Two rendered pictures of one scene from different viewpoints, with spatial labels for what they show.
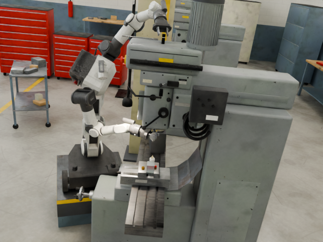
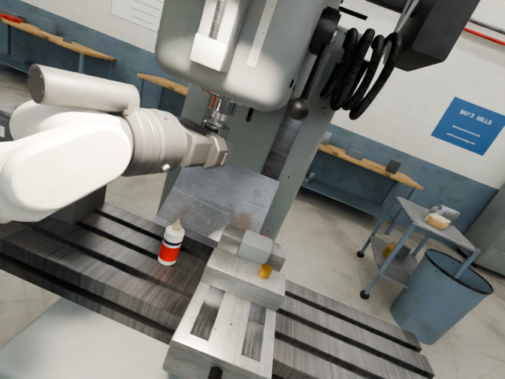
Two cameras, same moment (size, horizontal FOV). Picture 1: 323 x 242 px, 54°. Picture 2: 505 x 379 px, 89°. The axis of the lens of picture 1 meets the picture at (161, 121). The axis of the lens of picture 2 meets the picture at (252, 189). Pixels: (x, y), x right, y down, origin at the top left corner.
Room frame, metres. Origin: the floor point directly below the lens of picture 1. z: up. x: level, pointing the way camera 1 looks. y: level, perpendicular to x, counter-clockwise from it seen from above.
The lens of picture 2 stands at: (1.94, 0.49, 1.34)
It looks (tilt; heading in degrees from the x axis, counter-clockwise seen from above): 21 degrees down; 274
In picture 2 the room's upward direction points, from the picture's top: 22 degrees clockwise
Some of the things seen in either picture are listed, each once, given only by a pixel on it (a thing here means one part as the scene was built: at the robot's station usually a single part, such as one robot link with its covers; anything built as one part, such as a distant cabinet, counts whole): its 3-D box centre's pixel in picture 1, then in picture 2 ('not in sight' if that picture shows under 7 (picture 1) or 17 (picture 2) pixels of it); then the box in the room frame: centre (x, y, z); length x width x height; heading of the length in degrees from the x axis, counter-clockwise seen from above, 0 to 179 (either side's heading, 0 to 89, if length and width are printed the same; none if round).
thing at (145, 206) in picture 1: (149, 173); (169, 278); (2.07, 0.05, 0.89); 1.24 x 0.23 x 0.08; 1
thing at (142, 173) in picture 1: (142, 169); (244, 277); (1.91, 0.10, 1.02); 0.15 x 0.06 x 0.04; 3
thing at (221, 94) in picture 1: (207, 105); (436, 16); (1.74, -0.26, 1.62); 0.20 x 0.09 x 0.21; 91
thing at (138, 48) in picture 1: (164, 55); not in sight; (2.07, 0.03, 1.81); 0.47 x 0.26 x 0.16; 91
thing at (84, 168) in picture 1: (92, 156); not in sight; (2.69, 0.65, 0.59); 0.64 x 0.52 x 0.33; 19
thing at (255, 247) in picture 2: (150, 167); (252, 252); (1.92, 0.04, 1.04); 0.06 x 0.05 x 0.06; 3
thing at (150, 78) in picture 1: (166, 75); not in sight; (2.07, 0.00, 1.68); 0.34 x 0.24 x 0.10; 91
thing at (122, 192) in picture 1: (148, 183); (161, 308); (2.07, 0.05, 0.79); 0.50 x 0.35 x 0.12; 91
